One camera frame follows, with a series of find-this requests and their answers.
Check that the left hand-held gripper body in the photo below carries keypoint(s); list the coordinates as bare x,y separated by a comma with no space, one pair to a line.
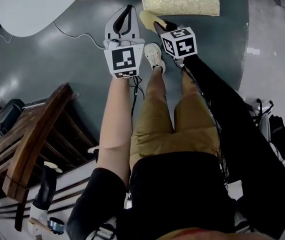
123,59

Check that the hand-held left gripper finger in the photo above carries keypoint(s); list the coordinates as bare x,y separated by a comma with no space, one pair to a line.
109,29
136,29

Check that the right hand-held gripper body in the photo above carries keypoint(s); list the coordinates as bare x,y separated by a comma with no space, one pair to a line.
182,45

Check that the yellow wiping cloth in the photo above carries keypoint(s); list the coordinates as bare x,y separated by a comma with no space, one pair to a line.
148,19

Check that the person's left forearm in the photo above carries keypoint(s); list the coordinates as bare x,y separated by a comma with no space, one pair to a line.
116,124

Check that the person's right forearm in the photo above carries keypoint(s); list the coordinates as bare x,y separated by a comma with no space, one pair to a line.
215,91

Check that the white oval table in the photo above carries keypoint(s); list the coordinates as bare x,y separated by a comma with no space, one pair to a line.
32,9

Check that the person's left cream sneaker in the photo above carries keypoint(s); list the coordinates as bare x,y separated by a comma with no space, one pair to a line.
154,56

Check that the person's right leg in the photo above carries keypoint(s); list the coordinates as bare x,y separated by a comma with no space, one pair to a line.
190,86

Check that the person's leg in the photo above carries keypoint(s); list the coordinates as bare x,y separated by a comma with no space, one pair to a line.
190,86
156,86

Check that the person's left leg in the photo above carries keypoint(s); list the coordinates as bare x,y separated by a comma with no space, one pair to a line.
156,86

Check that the person's khaki shorts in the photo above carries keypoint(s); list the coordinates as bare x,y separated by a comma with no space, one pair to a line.
152,134

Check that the dark wooden slatted railing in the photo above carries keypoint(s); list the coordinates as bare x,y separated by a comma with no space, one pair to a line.
37,129

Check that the black suitcase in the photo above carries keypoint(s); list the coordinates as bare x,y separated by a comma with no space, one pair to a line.
10,114

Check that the black bag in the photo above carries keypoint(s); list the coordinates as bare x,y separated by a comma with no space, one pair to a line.
282,134

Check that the white platform with brown trim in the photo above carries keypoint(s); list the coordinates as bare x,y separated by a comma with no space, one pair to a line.
65,186

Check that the person's black shirt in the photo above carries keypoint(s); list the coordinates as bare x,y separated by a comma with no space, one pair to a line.
177,196

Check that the blue tape roll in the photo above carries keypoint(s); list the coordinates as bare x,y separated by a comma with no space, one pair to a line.
56,225

